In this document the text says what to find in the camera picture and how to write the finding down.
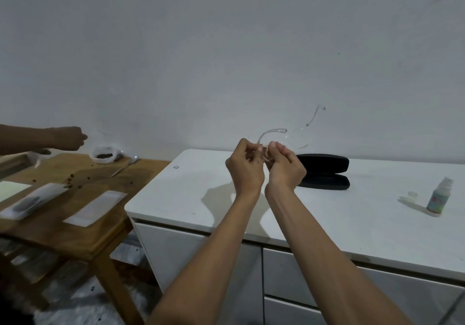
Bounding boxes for person's left hand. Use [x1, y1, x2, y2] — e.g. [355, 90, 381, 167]
[225, 138, 266, 197]

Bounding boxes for person's right hand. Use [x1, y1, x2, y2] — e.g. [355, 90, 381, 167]
[264, 141, 308, 192]

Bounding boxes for clear-framed eyeglasses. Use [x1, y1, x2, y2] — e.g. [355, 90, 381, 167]
[256, 105, 326, 163]

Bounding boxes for person's left forearm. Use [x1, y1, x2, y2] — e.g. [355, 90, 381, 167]
[148, 189, 263, 325]

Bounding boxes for person's right forearm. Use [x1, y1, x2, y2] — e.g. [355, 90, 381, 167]
[264, 184, 413, 325]

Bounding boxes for black glasses case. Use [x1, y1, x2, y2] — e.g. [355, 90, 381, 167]
[295, 153, 350, 191]

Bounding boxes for white cabinet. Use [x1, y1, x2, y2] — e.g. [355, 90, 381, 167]
[124, 149, 465, 325]

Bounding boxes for metal spoon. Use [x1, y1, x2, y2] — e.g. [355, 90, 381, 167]
[110, 155, 139, 178]

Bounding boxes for white bowl of dark beans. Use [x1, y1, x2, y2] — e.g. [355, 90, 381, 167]
[90, 145, 118, 164]

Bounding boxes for flat white pouch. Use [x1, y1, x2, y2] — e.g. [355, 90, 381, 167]
[63, 190, 128, 227]

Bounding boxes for small white spray bottle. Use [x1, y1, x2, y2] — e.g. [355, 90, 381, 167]
[426, 177, 455, 217]

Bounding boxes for scattered dark beans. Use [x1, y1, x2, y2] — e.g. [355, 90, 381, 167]
[31, 171, 91, 190]

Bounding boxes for wooden table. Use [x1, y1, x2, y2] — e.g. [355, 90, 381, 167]
[0, 152, 171, 325]

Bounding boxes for white pouch with dark contents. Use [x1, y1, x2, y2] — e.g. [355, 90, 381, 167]
[0, 183, 68, 221]

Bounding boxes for pale paper sheet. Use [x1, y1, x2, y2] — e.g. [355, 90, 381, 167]
[0, 180, 32, 203]

